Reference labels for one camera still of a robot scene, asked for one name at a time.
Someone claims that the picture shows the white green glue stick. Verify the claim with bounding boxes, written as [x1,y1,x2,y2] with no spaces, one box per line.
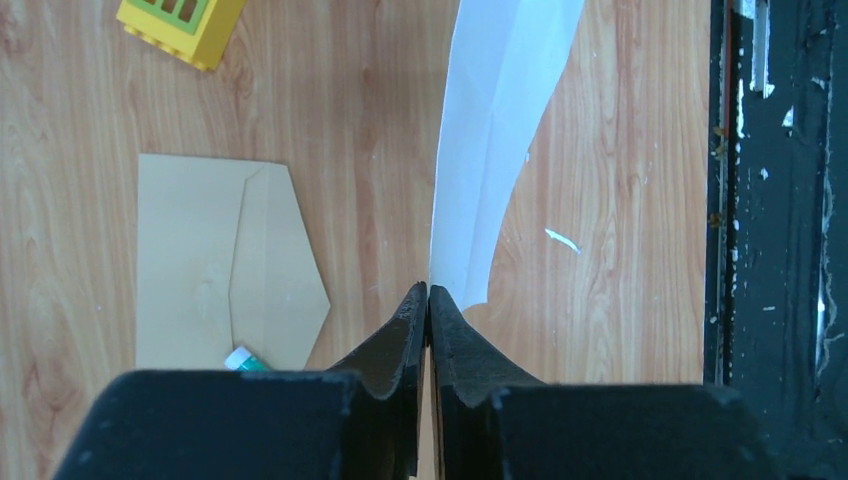
[224,346,270,371]

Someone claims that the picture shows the yellow toy window brick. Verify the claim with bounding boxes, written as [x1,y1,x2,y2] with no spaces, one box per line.
[116,0,245,71]

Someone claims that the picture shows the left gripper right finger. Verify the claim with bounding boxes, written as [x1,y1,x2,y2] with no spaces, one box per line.
[428,286,779,479]

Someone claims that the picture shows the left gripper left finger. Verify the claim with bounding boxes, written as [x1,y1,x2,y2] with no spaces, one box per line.
[56,282,428,479]

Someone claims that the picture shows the brown paper envelope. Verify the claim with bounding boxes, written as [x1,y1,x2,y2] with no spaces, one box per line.
[135,154,330,370]

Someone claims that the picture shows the letter paper sheet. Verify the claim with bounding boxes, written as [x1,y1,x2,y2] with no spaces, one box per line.
[429,0,583,310]

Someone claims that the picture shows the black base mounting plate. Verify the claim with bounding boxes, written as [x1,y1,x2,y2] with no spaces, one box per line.
[703,1,847,479]

